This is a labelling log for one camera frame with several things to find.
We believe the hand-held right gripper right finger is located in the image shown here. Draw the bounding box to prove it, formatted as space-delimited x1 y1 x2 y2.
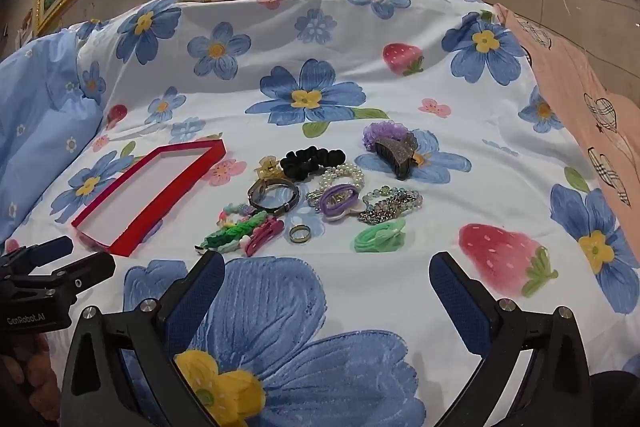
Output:
429 251 593 427

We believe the colourful bead bracelet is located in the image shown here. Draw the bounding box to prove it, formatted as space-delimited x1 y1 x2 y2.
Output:
216 203 256 230

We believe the green hair tie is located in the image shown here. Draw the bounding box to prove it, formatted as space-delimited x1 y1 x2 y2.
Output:
354 219 407 254

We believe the dark grey glitter hair claw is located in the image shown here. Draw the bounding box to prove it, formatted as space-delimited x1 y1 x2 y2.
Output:
376 132 420 180

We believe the yellow hair claw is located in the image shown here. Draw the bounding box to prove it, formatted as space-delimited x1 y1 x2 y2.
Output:
252 156 281 182

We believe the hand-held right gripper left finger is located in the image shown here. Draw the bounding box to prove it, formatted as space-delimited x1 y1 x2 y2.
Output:
60 250 227 427

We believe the pink hair clip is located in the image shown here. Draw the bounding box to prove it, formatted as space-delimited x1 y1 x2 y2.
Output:
245 217 285 257

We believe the green braided hair clip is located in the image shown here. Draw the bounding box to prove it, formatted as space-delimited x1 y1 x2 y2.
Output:
195 211 271 254

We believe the white pearl bracelet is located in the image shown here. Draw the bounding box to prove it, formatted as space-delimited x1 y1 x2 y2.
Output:
319 163 366 194

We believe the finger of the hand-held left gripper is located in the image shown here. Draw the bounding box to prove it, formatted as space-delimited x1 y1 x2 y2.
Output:
0 236 74 270
50 252 117 299

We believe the red rectangular box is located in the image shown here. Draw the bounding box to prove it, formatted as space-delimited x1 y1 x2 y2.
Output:
71 138 227 257

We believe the purple scrunchie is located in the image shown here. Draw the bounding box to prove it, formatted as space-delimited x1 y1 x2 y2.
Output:
362 121 407 152

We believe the person's left hand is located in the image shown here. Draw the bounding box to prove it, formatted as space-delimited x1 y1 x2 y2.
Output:
0 337 63 427

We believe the black scrunchie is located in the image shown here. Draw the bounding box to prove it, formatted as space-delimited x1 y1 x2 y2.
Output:
280 146 347 182

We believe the floral strawberry bedsheet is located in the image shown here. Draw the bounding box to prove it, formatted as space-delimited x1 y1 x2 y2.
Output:
0 0 640 427

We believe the light blue floral quilt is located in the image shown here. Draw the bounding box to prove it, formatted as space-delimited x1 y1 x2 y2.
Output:
0 29 108 244

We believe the purple oval hair clip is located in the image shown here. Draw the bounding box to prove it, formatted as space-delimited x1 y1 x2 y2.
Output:
319 186 369 223

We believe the iridescent beaded bracelet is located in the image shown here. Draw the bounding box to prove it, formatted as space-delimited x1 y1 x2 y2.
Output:
357 186 424 226

